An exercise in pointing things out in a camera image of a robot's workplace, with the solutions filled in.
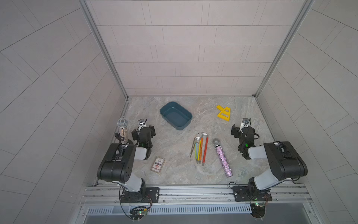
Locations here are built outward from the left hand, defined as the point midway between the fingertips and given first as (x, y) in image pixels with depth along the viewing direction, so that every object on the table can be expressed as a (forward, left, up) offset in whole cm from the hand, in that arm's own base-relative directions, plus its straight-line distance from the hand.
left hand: (144, 125), depth 94 cm
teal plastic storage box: (+15, -21, -9) cm, 27 cm away
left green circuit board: (-47, -5, -3) cm, 48 cm away
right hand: (+1, -66, +2) cm, 66 cm away
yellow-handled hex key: (-16, -37, -4) cm, 40 cm away
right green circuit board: (-46, -64, -5) cm, 79 cm away
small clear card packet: (-25, -12, -4) cm, 28 cm away
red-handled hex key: (-14, -41, -5) cm, 44 cm away
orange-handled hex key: (-16, -38, -4) cm, 41 cm away
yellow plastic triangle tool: (+13, -58, -3) cm, 60 cm away
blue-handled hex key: (-16, -35, -4) cm, 39 cm away
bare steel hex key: (-13, -33, -5) cm, 35 cm away
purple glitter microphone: (-28, -52, -2) cm, 59 cm away
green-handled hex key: (-14, -34, -4) cm, 37 cm away
